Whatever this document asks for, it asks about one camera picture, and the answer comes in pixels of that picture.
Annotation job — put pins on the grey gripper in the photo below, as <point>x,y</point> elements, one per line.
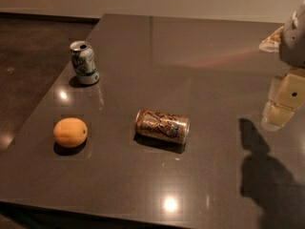
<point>294,43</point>

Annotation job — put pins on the orange fruit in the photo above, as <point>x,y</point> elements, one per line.
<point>70,132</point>

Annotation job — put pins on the orange gold soda can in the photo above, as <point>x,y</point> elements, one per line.
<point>166,127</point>

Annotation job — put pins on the green white soda can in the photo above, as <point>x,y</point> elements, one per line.
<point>82,59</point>

